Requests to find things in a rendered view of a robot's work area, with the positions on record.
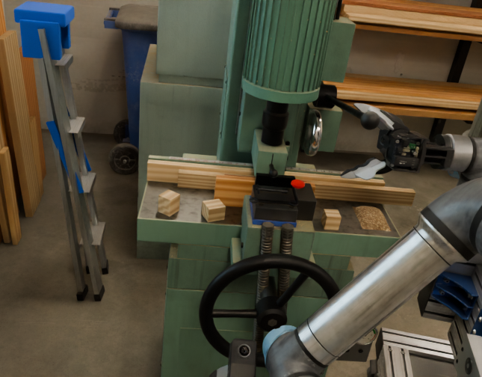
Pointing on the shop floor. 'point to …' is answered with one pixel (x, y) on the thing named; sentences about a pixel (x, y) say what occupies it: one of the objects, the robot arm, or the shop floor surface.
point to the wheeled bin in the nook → (121, 130)
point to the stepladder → (65, 132)
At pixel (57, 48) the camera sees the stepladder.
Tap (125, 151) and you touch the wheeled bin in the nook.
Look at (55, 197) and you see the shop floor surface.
